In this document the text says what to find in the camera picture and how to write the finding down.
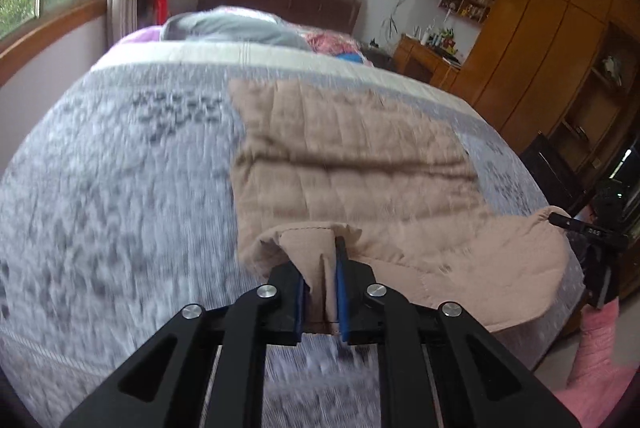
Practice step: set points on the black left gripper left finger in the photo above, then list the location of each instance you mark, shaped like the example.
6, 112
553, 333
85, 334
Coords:
203, 367

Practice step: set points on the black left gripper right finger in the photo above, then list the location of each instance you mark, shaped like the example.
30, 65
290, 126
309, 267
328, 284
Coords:
438, 367

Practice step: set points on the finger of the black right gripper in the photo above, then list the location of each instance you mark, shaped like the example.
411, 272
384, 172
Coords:
587, 230

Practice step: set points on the beige quilted jacket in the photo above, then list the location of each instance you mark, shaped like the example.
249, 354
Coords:
319, 165

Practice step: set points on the black chair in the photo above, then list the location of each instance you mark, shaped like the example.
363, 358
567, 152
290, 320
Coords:
552, 174

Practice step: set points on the pink fluffy sleeve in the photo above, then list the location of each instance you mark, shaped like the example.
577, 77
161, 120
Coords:
598, 392

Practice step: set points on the wooden wardrobe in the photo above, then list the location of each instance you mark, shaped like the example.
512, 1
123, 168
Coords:
567, 70

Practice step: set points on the grey quilted bedspread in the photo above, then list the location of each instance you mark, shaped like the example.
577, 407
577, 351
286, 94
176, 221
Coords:
116, 210

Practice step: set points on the wooden desk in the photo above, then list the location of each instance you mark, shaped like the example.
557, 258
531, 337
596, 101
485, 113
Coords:
425, 64

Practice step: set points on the blue cloth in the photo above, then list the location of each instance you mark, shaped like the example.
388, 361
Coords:
350, 57

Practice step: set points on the red patterned cloth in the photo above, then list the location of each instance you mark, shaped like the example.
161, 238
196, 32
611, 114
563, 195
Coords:
331, 43

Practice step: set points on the grey pillow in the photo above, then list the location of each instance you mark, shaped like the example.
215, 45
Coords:
233, 24

